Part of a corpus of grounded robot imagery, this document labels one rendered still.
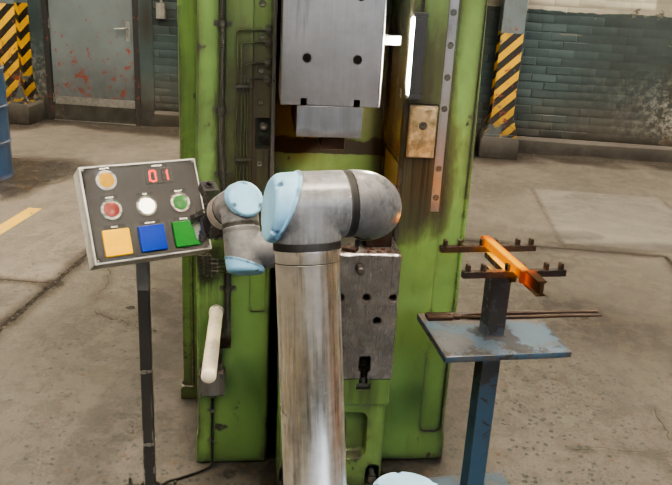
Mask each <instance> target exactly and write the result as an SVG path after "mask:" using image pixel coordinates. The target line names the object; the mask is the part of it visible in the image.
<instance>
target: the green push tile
mask: <svg viewBox="0 0 672 485"><path fill-rule="evenodd" d="M171 224H172V229H173V234H174V239H175V245H176V248H181V247H189V246H196V245H200V244H201V243H200V242H199V240H197V238H196V234H195V231H194V228H193V227H192V225H191V222H190V220H188V221H179V222H173V223H171Z"/></svg>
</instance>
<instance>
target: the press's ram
mask: <svg viewBox="0 0 672 485"><path fill-rule="evenodd" d="M386 4H387V0H279V29H278V68H277V86H278V92H279V99H280V104H281V105H301V98H304V100H305V103H306V105H308V106H338V107H354V100H355V102H356V103H357V105H358V106H359V107H367V108H379V105H380V91H381V76H382V62H383V47H384V45H401V36H400V35H390V34H384V33H385V18H386Z"/></svg>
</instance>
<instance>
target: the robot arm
mask: <svg viewBox="0 0 672 485"><path fill-rule="evenodd" d="M198 190H199V192H200V194H201V196H202V198H203V200H204V203H205V205H206V209H202V210H199V211H197V212H196V214H193V215H191V216H190V217H189V219H190V222H191V225H192V227H193V228H194V231H195V234H196V238H197V240H199V242H200V243H202V242H203V241H205V240H206V239H214V240H220V239H222V238H223V242H224V253H225V257H224V260H225V263H226V269H227V271H228V272H229V273H230V274H233V275H240V276H249V275H260V274H263V273H264V271H265V269H266V268H275V272H276V298H277V325H278V352H279V380H280V409H281V434H282V462H283V485H347V482H346V449H345V415H344V382H343V348H342V315H341V281H340V250H341V247H342V246H344V245H346V244H348V243H350V242H353V241H355V240H357V239H358V240H362V241H372V240H376V239H379V238H381V237H383V236H385V235H387V234H388V233H390V232H391V231H392V230H393V229H394V228H395V227H396V225H397V223H398V221H399V219H400V216H401V211H402V203H401V198H400V195H399V193H398V191H397V189H396V187H395V186H394V185H393V184H392V183H391V182H390V181H389V180H388V179H387V178H385V177H384V176H382V175H379V174H377V173H375V172H371V171H366V170H357V169H347V170H322V171H300V170H295V171H294V172H283V173H277V174H275V175H273V176H272V177H271V178H270V180H269V181H268V183H267V185H266V188H265V192H264V196H263V197H262V194H261V192H260V190H259V189H258V188H257V187H256V186H255V185H254V184H252V183H250V182H247V181H239V182H236V183H233V184H231V185H229V186H228V187H227V188H226V189H225V190H224V191H223V192H220V190H219V188H218V186H217V184H216V182H215V181H214V180H211V181H200V183H199V187H198ZM261 208H262V209H261ZM260 211H261V226H262V231H260V224H259V214H258V213H259V212H260ZM200 230H201V233H200ZM201 235H202V236H203V238H204V239H203V240H202V239H201ZM373 485H437V484H436V483H434V482H432V481H431V480H430V479H428V478H426V477H424V476H421V475H418V474H414V473H410V472H400V473H396V472H392V473H387V474H385V475H382V476H381V477H379V478H378V479H377V480H376V481H375V482H374V484H373Z"/></svg>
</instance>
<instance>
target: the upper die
mask: <svg viewBox="0 0 672 485"><path fill-rule="evenodd" d="M291 116H292V120H293V125H294V130H295V134H296V137H329V138H361V132H362V116H363V107H359V106H358V105H357V103H356V102H355V100H354V107H338V106H308V105H306V103H305V100H304V98H301V105H291Z"/></svg>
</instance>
